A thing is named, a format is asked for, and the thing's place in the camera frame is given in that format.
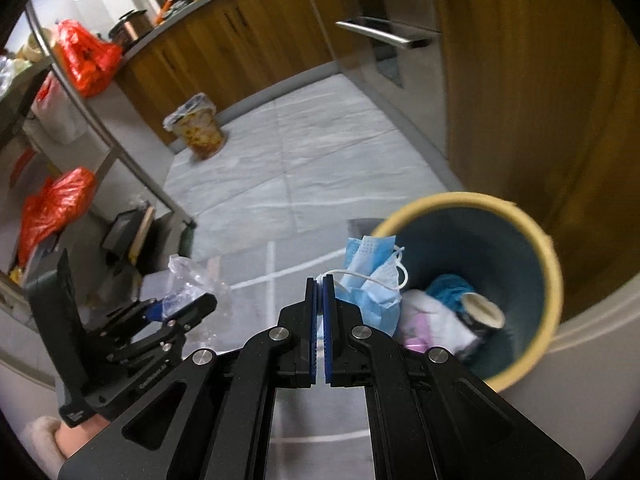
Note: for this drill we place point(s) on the white plastic bag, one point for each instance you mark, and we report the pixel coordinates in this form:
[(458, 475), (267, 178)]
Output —
[(57, 110)]

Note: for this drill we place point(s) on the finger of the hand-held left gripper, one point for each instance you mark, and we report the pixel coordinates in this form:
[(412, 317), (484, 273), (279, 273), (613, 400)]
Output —
[(192, 310), (135, 312)]

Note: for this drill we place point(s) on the clear plastic wrap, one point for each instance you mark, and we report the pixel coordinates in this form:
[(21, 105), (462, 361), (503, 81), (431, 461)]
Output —
[(195, 280)]

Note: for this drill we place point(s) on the blue face mask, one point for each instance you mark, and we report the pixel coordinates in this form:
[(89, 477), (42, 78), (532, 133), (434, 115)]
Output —
[(372, 285)]

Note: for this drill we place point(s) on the pink wrapper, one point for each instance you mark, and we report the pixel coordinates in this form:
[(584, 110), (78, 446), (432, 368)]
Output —
[(430, 320)]

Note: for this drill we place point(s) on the grey kitchen countertop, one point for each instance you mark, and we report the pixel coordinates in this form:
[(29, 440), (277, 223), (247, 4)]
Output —
[(210, 2)]

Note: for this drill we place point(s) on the red floral paper noodle cup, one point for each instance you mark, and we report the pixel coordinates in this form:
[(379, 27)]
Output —
[(482, 310)]

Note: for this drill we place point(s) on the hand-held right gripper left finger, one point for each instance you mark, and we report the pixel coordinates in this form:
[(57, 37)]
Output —
[(312, 330)]

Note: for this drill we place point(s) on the rice cooker pot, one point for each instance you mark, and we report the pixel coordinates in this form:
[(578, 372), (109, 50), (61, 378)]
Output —
[(130, 27)]

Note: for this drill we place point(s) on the floral waste bin with liner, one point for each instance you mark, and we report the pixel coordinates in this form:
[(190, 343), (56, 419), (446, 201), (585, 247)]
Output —
[(200, 130)]

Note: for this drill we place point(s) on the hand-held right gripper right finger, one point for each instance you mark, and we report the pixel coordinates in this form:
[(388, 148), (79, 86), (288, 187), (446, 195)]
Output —
[(330, 330)]

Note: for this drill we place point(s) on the dark grey board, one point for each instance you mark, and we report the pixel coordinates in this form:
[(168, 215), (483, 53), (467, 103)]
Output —
[(365, 225)]

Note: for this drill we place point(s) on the tall wooden cabinet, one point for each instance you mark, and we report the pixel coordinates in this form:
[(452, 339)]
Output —
[(525, 85)]

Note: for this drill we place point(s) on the steel storage rack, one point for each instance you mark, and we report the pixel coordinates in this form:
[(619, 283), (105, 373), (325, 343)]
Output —
[(125, 160)]

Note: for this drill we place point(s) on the person's left forearm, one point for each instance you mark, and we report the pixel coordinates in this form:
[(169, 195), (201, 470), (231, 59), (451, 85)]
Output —
[(45, 445)]

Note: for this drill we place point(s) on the wooden base cabinets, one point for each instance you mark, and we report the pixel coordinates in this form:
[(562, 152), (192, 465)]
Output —
[(240, 40)]

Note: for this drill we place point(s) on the stainless steel oven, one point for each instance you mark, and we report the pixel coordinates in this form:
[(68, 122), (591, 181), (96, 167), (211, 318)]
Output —
[(400, 15)]

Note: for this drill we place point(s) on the teal bin with yellow rim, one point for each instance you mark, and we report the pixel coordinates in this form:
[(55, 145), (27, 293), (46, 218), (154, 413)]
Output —
[(500, 240)]

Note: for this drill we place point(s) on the orange plastic bag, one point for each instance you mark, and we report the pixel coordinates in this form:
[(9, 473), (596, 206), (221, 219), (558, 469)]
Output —
[(55, 205), (87, 57)]

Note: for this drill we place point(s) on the black box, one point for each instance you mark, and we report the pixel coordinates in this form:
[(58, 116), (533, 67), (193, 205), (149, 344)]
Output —
[(120, 232)]

